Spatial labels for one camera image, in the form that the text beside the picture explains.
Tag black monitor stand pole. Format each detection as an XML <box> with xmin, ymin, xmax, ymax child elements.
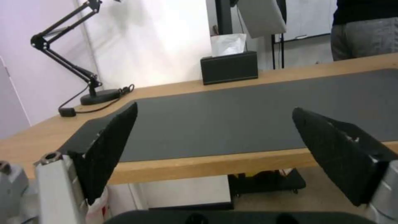
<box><xmin>215</xmin><ymin>0</ymin><xmax>232</xmax><ymax>36</ymax></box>

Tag dark grey desk mat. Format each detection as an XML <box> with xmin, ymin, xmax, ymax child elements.
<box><xmin>58</xmin><ymin>68</ymin><xmax>398</xmax><ymax>163</ymax></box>

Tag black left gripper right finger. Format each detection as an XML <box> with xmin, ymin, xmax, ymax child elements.
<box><xmin>292</xmin><ymin>107</ymin><xmax>398</xmax><ymax>224</ymax></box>

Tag grey tilted monitor panel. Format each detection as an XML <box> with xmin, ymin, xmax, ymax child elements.
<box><xmin>237</xmin><ymin>0</ymin><xmax>287</xmax><ymax>39</ymax></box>

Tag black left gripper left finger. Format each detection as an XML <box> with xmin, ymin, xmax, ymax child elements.
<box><xmin>0</xmin><ymin>101</ymin><xmax>139</xmax><ymax>224</ymax></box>

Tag black tissue box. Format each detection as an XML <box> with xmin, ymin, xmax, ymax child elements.
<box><xmin>200</xmin><ymin>51</ymin><xmax>258</xmax><ymax>86</ymax></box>

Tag black lamp power cable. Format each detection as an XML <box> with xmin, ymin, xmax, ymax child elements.
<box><xmin>59</xmin><ymin>84</ymin><xmax>135</xmax><ymax>117</ymax></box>

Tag person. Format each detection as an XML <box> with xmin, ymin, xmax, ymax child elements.
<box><xmin>330</xmin><ymin>0</ymin><xmax>398</xmax><ymax>62</ymax></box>

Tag white tissue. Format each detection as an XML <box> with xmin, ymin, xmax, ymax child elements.
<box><xmin>210</xmin><ymin>33</ymin><xmax>248</xmax><ymax>57</ymax></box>

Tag white bin with red label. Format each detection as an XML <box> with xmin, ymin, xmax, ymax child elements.
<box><xmin>84</xmin><ymin>186</ymin><xmax>110</xmax><ymax>224</ymax></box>

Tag black articulated desk lamp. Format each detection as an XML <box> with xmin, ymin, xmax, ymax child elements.
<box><xmin>30</xmin><ymin>0</ymin><xmax>121</xmax><ymax>105</ymax></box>

